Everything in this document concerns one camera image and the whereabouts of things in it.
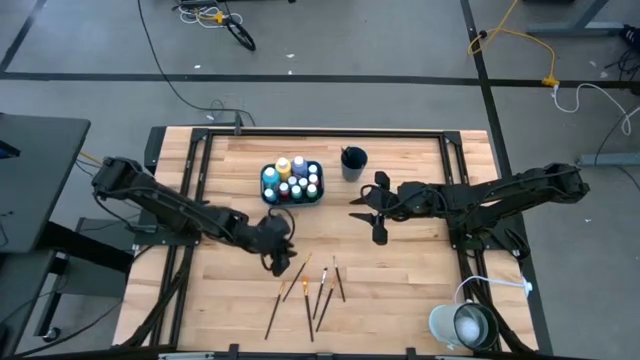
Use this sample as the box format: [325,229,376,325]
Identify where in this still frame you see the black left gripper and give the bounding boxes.
[252,215,299,278]

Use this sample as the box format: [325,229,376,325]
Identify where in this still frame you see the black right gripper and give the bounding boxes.
[348,171,446,246]

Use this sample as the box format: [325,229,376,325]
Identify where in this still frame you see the black paintbrush gold ferrule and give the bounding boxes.
[282,251,313,303]
[263,279,288,341]
[315,280,338,334]

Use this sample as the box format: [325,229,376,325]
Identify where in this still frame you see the dark blue-grey cup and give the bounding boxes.
[340,145,370,183]

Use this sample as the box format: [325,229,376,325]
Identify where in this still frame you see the black paintbrush orange bristles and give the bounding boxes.
[301,275,316,344]

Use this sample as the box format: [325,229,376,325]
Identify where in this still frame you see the large turquoise paint bottle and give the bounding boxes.
[261,166,281,190]

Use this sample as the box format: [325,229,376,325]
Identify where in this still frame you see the large yellow paint bottle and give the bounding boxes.
[274,156,294,182]

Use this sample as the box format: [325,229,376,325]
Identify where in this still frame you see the large violet-blue paint bottle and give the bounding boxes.
[290,155,309,180]

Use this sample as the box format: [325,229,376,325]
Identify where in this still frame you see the grey-blue plastic caddy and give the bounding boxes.
[258,159,326,207]

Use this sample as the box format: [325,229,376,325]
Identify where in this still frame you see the silver aluminium bar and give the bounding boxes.
[157,351,217,360]

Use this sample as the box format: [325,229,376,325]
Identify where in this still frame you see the metal reflector clamp lamp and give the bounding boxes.
[428,298,501,352]

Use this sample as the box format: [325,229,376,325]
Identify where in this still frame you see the grey desk foot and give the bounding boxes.
[526,0,626,37]
[575,151,640,168]

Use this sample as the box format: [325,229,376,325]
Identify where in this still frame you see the black desk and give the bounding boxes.
[0,112,137,357]

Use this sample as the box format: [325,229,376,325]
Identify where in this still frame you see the black aluminium rig frame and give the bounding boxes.
[115,124,541,357]

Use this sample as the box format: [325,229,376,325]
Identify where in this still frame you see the white lamp cable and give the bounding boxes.
[453,273,534,307]

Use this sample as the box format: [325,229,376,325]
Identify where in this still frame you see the black looped cable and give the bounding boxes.
[222,13,258,53]

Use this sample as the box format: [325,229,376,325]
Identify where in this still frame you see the yellow extension cable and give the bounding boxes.
[466,0,561,89]

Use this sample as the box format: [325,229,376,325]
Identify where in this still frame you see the long black floor cable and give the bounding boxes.
[135,0,257,127]

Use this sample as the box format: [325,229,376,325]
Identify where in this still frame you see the white floor cable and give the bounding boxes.
[551,82,633,136]

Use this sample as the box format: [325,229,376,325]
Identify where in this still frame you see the white and yellow cable bundle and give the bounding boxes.
[172,0,245,30]

